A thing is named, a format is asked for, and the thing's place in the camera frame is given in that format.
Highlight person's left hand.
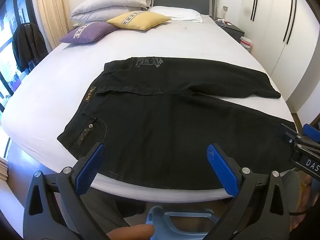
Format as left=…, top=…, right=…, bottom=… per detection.
left=106, top=224, right=155, bottom=240

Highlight beige curtain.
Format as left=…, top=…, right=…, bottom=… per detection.
left=37, top=0, right=73, bottom=50

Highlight white pillow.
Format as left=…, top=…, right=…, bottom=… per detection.
left=149, top=6, right=203, bottom=23

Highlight window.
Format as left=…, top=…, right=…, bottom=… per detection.
left=0, top=0, right=38, bottom=155

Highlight purple cushion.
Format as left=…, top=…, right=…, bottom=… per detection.
left=59, top=21, right=119, bottom=45

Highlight dark grey nightstand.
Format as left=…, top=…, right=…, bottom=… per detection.
left=215, top=20, right=245, bottom=40

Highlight yellow cushion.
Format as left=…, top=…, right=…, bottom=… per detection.
left=106, top=11, right=172, bottom=31

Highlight stacked white pillows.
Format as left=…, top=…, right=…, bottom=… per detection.
left=70, top=0, right=153, bottom=23

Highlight black jacket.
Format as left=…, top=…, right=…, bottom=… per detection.
left=12, top=23, right=48, bottom=72

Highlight person's bare foot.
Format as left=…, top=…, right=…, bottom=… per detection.
left=291, top=172, right=316, bottom=230

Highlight white wardrobe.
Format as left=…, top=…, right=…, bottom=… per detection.
left=246, top=0, right=320, bottom=113

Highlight small items on nightstand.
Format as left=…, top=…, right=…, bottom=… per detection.
left=216, top=17, right=233, bottom=27

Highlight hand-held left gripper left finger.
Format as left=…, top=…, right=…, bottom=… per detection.
left=23, top=142, right=110, bottom=240

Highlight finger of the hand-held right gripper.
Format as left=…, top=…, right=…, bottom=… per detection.
left=279, top=123, right=304, bottom=147
left=301, top=123, right=320, bottom=153

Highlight bed with white sheet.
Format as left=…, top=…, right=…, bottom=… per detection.
left=0, top=5, right=297, bottom=203

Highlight black denim pants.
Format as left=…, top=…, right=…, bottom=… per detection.
left=57, top=56, right=297, bottom=190

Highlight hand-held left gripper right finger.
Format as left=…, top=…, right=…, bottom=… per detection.
left=205, top=144, right=291, bottom=240

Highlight white bucket with red print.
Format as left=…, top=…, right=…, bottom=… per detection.
left=240, top=36, right=252, bottom=53

